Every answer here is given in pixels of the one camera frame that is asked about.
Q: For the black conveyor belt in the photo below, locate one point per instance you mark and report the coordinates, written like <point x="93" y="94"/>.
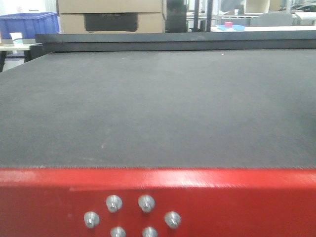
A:
<point x="232" y="108"/>

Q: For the upper cardboard box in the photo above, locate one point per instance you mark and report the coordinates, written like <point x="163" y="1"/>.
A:
<point x="111" y="6"/>

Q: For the silver bolt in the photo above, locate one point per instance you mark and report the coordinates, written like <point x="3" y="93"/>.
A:
<point x="172" y="219"/>
<point x="118" y="232"/>
<point x="91" y="219"/>
<point x="149" y="232"/>
<point x="146" y="203"/>
<point x="113" y="203"/>

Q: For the black cabinet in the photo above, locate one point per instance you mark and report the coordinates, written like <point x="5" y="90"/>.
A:
<point x="176" y="13"/>

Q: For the blue tray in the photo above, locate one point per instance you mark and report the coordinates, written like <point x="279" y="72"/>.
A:
<point x="231" y="28"/>

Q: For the pink cube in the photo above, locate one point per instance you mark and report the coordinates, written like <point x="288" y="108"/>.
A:
<point x="228" y="24"/>

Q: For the white background table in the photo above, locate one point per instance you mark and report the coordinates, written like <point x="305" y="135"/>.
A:
<point x="272" y="29"/>

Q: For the blue plastic crate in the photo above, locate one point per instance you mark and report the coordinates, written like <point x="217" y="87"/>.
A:
<point x="29" y="24"/>

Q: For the white paper cup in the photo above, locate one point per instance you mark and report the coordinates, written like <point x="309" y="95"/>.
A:
<point x="17" y="38"/>

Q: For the white side table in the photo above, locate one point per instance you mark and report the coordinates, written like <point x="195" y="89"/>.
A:
<point x="11" y="47"/>

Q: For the black conveyor side rail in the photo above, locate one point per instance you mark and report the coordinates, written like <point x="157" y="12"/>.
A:
<point x="196" y="41"/>

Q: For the red conveyor end frame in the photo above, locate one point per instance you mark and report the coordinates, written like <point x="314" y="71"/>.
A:
<point x="51" y="202"/>

